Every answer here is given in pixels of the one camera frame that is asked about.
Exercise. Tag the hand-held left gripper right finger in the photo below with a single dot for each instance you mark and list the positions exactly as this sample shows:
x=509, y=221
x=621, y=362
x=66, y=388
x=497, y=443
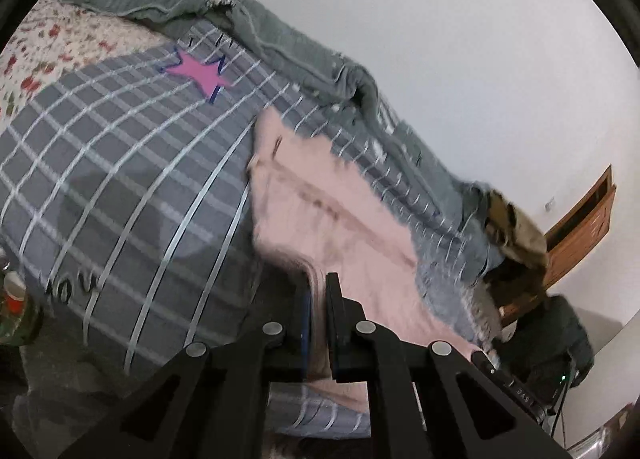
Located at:
x=340, y=324

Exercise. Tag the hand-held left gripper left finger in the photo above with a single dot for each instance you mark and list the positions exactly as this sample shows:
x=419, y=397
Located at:
x=301, y=324

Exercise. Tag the pink ribbed sweater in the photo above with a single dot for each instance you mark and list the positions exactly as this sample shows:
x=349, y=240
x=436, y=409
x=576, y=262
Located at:
x=325, y=209

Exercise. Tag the brown clothes pile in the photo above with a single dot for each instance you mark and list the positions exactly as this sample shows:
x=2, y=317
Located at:
x=520, y=234

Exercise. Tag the dark jacket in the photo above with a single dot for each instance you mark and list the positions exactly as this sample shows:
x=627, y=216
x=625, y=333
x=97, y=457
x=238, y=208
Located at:
x=545, y=344

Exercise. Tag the wooden chair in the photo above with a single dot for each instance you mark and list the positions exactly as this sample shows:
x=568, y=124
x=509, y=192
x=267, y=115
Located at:
x=520, y=296

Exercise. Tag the wooden door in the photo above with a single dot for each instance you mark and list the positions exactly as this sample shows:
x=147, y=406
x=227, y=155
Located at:
x=585, y=234

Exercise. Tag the grey checked star blanket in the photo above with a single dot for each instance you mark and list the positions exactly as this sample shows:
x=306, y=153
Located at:
x=125, y=164

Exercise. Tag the red and white cup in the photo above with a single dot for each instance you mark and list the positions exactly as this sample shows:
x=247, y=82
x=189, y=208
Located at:
x=14, y=294

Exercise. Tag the floral bed sheet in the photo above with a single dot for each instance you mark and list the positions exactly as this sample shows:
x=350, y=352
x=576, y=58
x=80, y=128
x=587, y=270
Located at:
x=75, y=44

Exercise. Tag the white wall switch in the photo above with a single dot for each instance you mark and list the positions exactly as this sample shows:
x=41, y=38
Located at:
x=550, y=204

